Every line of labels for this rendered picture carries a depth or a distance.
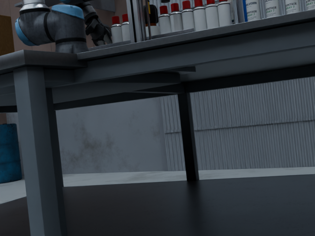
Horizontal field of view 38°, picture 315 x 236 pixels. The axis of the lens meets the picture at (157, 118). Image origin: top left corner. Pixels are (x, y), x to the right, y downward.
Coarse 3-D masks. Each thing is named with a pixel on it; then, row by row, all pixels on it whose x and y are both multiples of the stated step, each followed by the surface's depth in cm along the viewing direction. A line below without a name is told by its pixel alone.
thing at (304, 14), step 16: (288, 16) 115; (304, 16) 113; (192, 32) 125; (208, 32) 123; (224, 32) 121; (240, 32) 122; (112, 48) 134; (128, 48) 132; (144, 48) 131; (208, 64) 190; (224, 64) 197; (240, 64) 204; (256, 64) 212; (272, 64) 220; (288, 64) 230; (304, 64) 239; (192, 80) 264
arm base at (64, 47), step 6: (60, 42) 171; (66, 42) 170; (72, 42) 170; (78, 42) 171; (84, 42) 174; (60, 48) 170; (66, 48) 169; (72, 48) 170; (78, 48) 170; (84, 48) 172
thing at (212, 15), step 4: (208, 0) 188; (212, 0) 188; (208, 4) 188; (212, 4) 187; (208, 8) 187; (212, 8) 187; (216, 8) 187; (208, 12) 187; (212, 12) 187; (216, 12) 187; (208, 16) 187; (212, 16) 187; (216, 16) 187; (208, 20) 187; (212, 20) 187; (216, 20) 187; (208, 24) 188; (212, 24) 187; (216, 24) 187; (208, 28) 188
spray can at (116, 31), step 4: (112, 16) 206; (116, 16) 205; (112, 20) 206; (116, 20) 205; (112, 24) 207; (116, 24) 205; (112, 28) 205; (116, 28) 204; (120, 28) 205; (112, 32) 205; (116, 32) 204; (120, 32) 205; (112, 36) 205; (116, 36) 204; (120, 36) 205; (112, 40) 206; (116, 40) 204; (120, 40) 205
